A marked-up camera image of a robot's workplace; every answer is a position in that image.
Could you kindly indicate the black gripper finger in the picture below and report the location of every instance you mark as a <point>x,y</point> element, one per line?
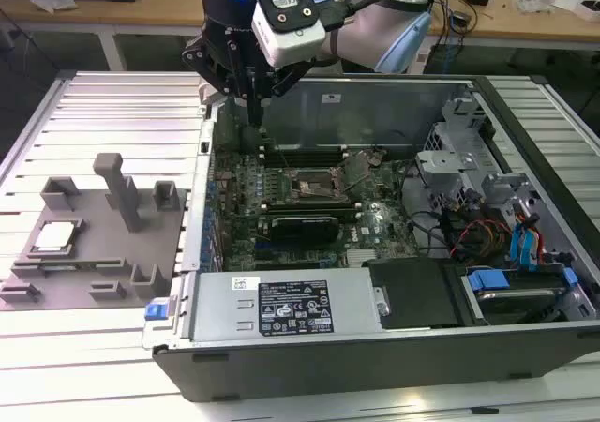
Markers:
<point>290,79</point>
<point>201,61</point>

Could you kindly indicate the silver-topped CPU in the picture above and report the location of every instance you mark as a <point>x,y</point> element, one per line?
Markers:
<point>55,236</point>

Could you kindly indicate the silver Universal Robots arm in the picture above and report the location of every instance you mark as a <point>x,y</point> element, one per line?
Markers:
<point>365,33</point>

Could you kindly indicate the CPU socket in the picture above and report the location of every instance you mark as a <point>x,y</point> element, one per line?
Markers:
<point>311,187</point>

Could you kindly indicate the black RAM slot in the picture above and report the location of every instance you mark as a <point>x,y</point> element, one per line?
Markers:
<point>304,146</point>
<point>304,162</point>
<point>309,212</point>
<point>309,201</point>
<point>349,217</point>
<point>304,156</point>
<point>304,151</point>
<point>309,206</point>

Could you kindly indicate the wooden desk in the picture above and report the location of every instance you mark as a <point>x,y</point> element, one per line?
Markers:
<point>140,9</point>

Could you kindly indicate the black graphics card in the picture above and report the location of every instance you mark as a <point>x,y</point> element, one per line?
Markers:
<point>304,229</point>

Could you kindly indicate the silver metal drive cage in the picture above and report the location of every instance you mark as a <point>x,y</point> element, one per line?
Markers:
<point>440,159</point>

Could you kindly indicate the green motherboard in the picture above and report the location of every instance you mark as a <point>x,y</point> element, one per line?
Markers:
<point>384,234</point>

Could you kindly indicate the silver chipset heatsink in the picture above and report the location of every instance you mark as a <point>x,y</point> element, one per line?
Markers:
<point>358,259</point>

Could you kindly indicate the grey parts rack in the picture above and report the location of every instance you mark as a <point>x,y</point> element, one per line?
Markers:
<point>94,253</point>

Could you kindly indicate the silver power supply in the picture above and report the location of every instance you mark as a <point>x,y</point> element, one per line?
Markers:
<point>225,309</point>

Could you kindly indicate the black plastic shroud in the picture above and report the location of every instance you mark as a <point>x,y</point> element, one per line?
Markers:
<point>412,295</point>

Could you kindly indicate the blue case latch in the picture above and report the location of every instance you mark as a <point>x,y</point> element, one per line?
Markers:
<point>156,311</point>

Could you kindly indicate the white flat box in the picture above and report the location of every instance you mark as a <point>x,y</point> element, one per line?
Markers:
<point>572,5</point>

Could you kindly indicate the open black PC case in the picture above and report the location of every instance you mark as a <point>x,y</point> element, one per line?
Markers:
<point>328,370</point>

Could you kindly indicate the hard disk in blue carrier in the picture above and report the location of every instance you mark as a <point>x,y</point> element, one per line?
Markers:
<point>515,300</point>

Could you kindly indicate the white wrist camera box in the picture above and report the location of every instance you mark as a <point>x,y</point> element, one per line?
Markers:
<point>290,42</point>

